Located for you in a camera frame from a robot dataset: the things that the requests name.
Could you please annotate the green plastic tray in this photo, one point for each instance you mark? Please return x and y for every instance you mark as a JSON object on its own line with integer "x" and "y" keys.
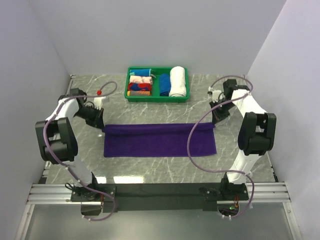
{"x": 155, "y": 91}

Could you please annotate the aluminium front rail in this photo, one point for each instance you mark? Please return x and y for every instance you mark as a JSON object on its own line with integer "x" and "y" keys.
{"x": 57, "y": 194}

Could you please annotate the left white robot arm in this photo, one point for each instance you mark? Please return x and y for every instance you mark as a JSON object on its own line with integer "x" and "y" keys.
{"x": 57, "y": 141}

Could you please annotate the white rolled towel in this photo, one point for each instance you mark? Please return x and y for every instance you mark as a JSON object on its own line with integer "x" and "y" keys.
{"x": 178, "y": 82}

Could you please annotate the teal blue rolled towel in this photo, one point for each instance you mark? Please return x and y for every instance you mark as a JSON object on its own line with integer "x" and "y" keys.
{"x": 141, "y": 72}

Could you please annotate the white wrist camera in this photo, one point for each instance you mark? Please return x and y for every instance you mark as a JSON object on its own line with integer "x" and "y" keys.
{"x": 216, "y": 95}
{"x": 100, "y": 101}

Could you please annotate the aluminium side rail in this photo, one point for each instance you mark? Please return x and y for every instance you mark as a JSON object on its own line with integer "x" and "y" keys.
{"x": 62, "y": 100}
{"x": 263, "y": 170}

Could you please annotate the left aluminium side rail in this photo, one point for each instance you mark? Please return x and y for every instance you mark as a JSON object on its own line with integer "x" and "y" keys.
{"x": 62, "y": 100}

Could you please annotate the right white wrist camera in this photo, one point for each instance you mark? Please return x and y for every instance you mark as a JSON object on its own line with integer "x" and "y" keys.
{"x": 216, "y": 95}

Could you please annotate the black base bar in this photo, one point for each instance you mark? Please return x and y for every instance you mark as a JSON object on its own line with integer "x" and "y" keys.
{"x": 156, "y": 196}

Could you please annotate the orange grey rolled towel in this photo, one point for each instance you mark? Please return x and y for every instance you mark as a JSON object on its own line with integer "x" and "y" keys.
{"x": 132, "y": 93}

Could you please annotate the pink rolled towel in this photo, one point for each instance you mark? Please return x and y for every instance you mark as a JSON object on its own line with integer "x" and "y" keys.
{"x": 141, "y": 79}

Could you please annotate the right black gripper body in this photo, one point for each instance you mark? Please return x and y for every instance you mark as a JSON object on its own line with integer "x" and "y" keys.
{"x": 222, "y": 111}

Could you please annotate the right aluminium side rail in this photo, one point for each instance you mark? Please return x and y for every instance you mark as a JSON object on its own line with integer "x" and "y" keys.
{"x": 263, "y": 170}

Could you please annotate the purple towel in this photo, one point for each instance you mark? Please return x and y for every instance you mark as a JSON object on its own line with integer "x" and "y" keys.
{"x": 158, "y": 140}

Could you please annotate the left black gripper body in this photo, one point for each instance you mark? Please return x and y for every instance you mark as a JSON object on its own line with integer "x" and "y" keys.
{"x": 90, "y": 114}

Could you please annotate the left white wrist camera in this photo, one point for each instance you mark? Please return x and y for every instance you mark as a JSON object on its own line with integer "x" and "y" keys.
{"x": 100, "y": 101}

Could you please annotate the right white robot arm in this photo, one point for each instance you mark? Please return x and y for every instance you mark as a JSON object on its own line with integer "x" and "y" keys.
{"x": 256, "y": 134}

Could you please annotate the red blue rolled towel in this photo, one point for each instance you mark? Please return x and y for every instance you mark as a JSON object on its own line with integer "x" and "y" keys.
{"x": 139, "y": 87}

